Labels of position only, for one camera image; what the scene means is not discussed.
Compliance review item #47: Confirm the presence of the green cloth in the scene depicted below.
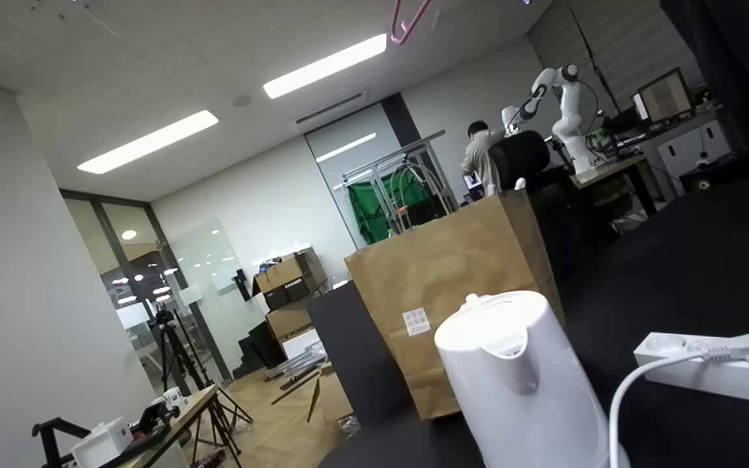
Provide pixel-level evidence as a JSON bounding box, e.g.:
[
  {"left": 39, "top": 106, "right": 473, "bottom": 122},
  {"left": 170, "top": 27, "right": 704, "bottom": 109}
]
[{"left": 347, "top": 164, "right": 434, "bottom": 246}]

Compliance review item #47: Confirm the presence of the metal clothes rack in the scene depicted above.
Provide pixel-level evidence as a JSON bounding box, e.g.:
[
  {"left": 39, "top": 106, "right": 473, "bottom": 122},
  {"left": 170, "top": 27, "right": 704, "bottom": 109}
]
[{"left": 336, "top": 128, "right": 461, "bottom": 240}]

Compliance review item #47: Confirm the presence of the brown cardboard box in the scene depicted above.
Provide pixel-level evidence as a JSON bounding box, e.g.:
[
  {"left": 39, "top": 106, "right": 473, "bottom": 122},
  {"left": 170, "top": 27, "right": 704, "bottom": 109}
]
[{"left": 344, "top": 187, "right": 566, "bottom": 424}]

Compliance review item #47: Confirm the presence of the long ceiling light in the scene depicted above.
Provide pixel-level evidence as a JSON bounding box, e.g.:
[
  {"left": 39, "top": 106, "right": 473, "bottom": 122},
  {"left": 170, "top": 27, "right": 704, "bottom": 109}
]
[
  {"left": 316, "top": 131, "right": 381, "bottom": 166},
  {"left": 260, "top": 32, "right": 390, "bottom": 101},
  {"left": 76, "top": 106, "right": 222, "bottom": 176}
]

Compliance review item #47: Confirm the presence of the grey partition panel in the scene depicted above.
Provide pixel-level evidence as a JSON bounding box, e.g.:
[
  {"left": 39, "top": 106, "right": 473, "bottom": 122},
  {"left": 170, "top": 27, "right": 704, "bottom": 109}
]
[{"left": 308, "top": 278, "right": 414, "bottom": 428}]

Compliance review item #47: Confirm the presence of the person in light shirt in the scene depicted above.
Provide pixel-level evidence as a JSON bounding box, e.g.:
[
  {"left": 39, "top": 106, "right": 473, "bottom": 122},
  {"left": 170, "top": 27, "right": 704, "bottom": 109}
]
[{"left": 459, "top": 118, "right": 504, "bottom": 201}]

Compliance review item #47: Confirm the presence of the white electric kettle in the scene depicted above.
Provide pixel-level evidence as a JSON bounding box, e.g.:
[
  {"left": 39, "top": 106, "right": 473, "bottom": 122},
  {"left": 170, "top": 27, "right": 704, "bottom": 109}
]
[{"left": 433, "top": 288, "right": 630, "bottom": 468}]

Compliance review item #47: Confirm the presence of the wooden folding table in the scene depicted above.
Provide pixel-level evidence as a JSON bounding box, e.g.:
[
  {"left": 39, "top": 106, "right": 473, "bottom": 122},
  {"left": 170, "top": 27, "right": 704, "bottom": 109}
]
[{"left": 120, "top": 383, "right": 244, "bottom": 468}]

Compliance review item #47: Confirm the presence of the computer monitor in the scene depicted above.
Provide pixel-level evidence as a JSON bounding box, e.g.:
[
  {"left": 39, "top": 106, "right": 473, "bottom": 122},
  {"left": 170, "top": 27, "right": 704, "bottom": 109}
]
[{"left": 630, "top": 66, "right": 698, "bottom": 125}]

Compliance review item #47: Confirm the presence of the white box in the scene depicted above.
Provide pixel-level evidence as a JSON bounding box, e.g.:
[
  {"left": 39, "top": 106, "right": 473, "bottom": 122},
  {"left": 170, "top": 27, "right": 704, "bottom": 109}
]
[{"left": 68, "top": 415, "right": 135, "bottom": 468}]

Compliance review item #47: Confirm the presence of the white power strip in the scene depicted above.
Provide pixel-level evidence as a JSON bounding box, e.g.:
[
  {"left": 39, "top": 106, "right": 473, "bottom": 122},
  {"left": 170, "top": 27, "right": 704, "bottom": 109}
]
[{"left": 633, "top": 331, "right": 749, "bottom": 411}]

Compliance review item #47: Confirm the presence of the black stand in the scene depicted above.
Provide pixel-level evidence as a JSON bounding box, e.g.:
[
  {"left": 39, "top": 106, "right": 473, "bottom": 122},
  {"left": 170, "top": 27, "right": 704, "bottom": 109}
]
[{"left": 28, "top": 415, "right": 94, "bottom": 468}]

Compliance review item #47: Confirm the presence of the black cloth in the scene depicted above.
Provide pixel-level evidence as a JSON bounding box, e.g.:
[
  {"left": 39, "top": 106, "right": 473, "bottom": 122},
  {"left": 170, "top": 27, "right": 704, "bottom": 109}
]
[{"left": 658, "top": 0, "right": 749, "bottom": 164}]

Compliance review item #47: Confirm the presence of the pink wire clothes hanger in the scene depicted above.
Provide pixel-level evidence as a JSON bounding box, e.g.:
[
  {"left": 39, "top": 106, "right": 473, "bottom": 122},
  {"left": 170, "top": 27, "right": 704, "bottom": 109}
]
[{"left": 388, "top": 0, "right": 438, "bottom": 50}]

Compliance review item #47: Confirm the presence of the black camera tripod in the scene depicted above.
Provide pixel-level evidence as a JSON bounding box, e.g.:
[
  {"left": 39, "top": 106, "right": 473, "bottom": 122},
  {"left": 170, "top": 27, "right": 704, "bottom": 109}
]
[{"left": 144, "top": 305, "right": 256, "bottom": 439}]

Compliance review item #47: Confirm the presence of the white power cable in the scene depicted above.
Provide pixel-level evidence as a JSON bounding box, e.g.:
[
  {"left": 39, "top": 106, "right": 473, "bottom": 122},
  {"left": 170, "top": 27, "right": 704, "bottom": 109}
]
[{"left": 607, "top": 343, "right": 749, "bottom": 468}]

